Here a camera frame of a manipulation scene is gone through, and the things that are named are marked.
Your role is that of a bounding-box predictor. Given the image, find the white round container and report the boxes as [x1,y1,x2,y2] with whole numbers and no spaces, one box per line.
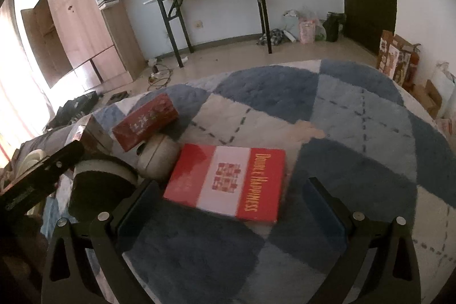
[137,133,181,180]

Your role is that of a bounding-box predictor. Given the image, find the black bin by door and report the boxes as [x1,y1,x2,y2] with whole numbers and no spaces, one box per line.
[322,12,346,42]

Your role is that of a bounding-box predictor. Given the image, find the wooden wardrobe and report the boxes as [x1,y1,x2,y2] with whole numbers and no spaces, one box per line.
[20,0,146,92]

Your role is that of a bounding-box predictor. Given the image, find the black folding table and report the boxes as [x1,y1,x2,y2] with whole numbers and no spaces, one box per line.
[144,0,272,68]

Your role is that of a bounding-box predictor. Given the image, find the pink bag on floor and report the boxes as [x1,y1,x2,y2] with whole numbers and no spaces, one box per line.
[298,19,316,45]

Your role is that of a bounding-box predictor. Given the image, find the power strip with cable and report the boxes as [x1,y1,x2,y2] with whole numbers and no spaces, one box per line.
[148,63,173,91]

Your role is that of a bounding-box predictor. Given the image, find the blue white checkered rug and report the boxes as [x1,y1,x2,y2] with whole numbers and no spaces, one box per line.
[38,58,456,304]

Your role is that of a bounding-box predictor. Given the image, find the cream plastic basin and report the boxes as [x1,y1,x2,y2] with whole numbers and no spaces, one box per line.
[15,149,46,180]

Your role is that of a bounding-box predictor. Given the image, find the grey bed sheet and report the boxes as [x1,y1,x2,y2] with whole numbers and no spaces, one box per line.
[17,125,74,162]

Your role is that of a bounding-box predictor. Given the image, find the black white cylindrical object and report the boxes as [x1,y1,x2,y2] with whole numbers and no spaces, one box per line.
[68,155,138,221]

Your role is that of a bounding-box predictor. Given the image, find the red white Double Happiness box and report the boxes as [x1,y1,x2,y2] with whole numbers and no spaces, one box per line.
[164,144,285,224]

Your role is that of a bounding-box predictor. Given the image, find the dark red cigarette pack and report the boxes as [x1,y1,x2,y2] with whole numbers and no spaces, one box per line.
[112,93,178,152]

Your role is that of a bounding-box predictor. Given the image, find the printed cardboard box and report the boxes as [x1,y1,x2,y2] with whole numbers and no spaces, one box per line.
[376,30,421,92]

